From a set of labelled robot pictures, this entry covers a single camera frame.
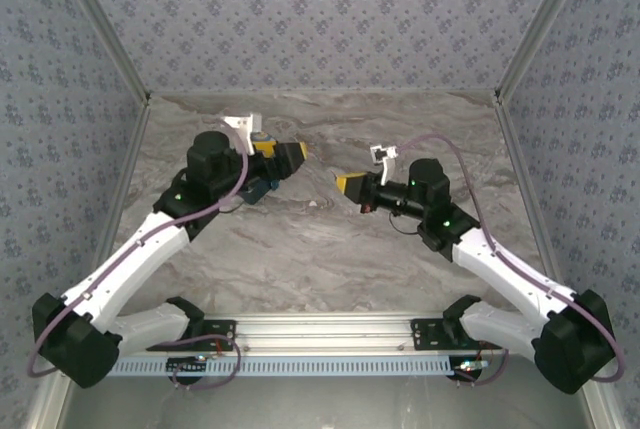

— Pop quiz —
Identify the starry night print blue box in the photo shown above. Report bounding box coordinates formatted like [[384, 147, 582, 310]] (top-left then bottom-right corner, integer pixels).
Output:
[[238, 129, 280, 206]]

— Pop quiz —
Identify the small circuit board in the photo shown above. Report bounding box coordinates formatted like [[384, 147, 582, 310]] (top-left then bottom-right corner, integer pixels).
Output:
[[451, 357, 490, 381], [166, 356, 210, 376]]

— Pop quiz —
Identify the grey metal panel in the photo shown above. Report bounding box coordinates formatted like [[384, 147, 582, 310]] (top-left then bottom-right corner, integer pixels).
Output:
[[53, 374, 601, 429]]

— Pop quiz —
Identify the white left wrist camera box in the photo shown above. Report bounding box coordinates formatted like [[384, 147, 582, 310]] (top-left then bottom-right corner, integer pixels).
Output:
[[222, 112, 264, 153]]

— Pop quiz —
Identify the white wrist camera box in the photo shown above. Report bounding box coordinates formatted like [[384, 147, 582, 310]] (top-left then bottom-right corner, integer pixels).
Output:
[[368, 144, 402, 186], [222, 112, 264, 153]]

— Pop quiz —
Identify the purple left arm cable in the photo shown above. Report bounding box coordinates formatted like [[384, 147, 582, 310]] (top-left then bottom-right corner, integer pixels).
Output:
[[26, 117, 251, 381]]

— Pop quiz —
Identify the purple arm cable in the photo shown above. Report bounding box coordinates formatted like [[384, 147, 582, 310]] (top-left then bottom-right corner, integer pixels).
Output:
[[396, 133, 626, 383], [26, 117, 251, 381]]

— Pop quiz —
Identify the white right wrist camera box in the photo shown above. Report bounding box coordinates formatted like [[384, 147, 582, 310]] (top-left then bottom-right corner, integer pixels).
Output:
[[368, 144, 402, 186]]

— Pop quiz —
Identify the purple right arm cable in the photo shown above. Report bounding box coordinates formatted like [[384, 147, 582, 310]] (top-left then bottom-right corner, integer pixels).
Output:
[[396, 133, 626, 383]]

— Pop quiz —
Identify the aluminium table side rail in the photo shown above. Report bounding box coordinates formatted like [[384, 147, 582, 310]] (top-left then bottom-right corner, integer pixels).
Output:
[[493, 97, 566, 290], [88, 97, 153, 275]]

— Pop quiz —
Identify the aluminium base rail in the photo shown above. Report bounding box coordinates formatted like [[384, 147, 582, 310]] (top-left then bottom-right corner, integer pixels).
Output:
[[112, 313, 506, 356]]

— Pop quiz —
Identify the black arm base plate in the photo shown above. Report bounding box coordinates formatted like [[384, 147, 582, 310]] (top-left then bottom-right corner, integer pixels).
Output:
[[410, 317, 504, 353], [146, 317, 238, 353]]

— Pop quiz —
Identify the slotted white cable duct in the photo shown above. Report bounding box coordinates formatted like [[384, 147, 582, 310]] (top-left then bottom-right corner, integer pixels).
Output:
[[107, 354, 465, 378]]

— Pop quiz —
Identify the aluminium frame post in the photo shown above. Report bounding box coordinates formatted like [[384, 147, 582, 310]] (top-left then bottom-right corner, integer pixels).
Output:
[[23, 373, 72, 429], [493, 0, 597, 103], [49, 0, 153, 106], [582, 379, 627, 429]]

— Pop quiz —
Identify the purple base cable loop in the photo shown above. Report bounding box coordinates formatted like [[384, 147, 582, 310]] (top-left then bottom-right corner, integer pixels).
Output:
[[168, 332, 243, 391], [453, 343, 510, 388]]

